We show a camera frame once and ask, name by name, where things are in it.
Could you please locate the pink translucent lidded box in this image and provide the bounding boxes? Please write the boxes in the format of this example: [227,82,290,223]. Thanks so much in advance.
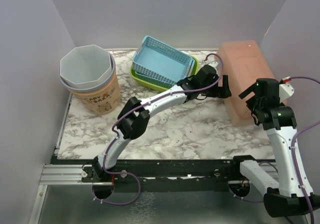
[217,40,275,127]

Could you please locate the large blue perforated basket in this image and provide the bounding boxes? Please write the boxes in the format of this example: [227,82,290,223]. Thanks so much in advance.
[132,35,195,84]

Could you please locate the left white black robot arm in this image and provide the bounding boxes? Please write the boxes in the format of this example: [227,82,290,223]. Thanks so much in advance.
[92,64,231,182]

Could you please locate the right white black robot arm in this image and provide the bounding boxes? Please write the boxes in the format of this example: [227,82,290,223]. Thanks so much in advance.
[229,77,320,220]

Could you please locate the green plastic tray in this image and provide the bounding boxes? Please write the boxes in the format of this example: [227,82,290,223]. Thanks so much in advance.
[130,56,199,92]

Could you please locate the small blue perforated basket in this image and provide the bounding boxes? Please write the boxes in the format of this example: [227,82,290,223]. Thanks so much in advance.
[132,57,194,87]

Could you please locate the orange capybara bucket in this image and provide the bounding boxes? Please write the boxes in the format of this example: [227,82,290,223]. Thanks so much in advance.
[60,54,121,115]

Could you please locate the white octagonal inner bin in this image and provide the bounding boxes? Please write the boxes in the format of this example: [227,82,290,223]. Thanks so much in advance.
[59,44,112,89]

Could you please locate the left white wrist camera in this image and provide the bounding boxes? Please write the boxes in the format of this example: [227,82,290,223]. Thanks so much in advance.
[210,61,221,71]

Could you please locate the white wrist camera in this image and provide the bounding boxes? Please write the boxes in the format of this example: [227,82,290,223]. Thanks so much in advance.
[279,76,295,102]
[210,61,221,71]

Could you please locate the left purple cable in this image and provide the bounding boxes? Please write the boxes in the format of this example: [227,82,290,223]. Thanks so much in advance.
[92,53,225,206]

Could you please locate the purple cable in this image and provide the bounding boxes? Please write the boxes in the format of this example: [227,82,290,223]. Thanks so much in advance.
[232,76,320,224]
[92,53,225,206]

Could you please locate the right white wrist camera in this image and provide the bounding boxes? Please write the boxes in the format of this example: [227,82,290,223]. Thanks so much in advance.
[279,76,295,102]

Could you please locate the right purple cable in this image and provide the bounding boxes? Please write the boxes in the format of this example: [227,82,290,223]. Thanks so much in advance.
[232,76,320,224]

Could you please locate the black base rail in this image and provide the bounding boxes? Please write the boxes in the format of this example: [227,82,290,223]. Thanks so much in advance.
[49,158,276,193]

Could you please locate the aluminium extrusion rail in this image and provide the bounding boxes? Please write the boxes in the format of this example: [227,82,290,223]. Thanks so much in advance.
[39,163,88,185]

